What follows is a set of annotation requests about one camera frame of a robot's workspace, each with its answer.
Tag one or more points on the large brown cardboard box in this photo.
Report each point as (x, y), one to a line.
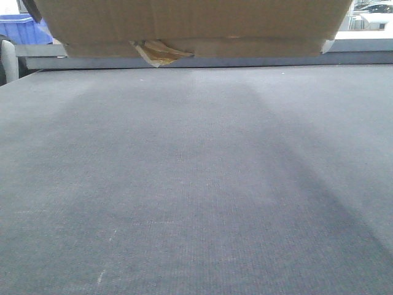
(162, 32)

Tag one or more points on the grey shelf edge beam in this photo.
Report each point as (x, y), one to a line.
(343, 52)

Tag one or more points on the blue plastic bin far left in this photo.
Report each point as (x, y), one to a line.
(23, 29)

